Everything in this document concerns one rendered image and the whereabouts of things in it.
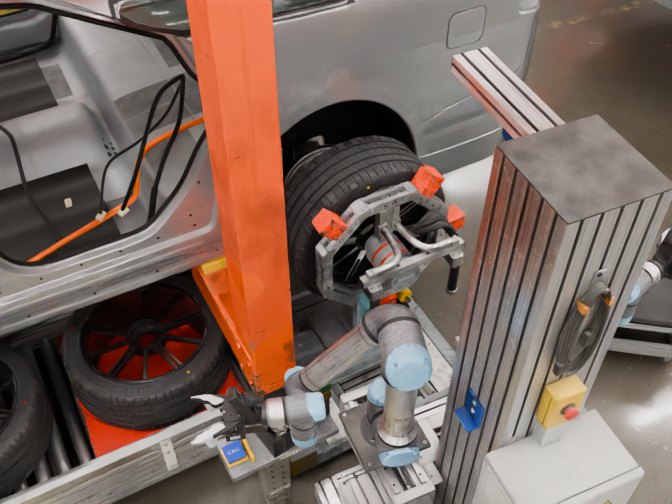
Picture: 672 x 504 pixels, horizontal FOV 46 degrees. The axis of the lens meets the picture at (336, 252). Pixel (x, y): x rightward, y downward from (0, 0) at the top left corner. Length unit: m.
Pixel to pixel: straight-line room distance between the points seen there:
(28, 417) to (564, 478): 1.94
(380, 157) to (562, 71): 2.92
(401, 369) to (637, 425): 1.97
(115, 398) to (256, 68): 1.56
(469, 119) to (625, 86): 2.39
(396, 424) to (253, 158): 0.82
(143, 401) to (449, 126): 1.64
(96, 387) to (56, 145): 1.07
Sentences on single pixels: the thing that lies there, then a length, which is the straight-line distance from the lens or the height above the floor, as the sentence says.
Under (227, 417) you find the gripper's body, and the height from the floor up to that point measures 1.25.
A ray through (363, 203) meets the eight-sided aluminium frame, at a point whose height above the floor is 1.12.
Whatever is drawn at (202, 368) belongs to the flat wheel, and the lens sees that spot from 3.11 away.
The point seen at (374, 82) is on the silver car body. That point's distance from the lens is 2.94.
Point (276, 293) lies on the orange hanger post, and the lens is 2.57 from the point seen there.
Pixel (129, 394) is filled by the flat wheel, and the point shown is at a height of 0.50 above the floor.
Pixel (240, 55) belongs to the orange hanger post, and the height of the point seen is 1.97.
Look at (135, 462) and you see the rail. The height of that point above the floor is 0.33.
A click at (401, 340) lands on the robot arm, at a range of 1.95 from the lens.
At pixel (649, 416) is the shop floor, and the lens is 3.80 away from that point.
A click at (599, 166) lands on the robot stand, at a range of 1.61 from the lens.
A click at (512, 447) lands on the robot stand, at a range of 2.10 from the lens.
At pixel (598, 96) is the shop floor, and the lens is 5.47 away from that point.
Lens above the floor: 3.02
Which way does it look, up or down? 47 degrees down
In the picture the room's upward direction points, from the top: straight up
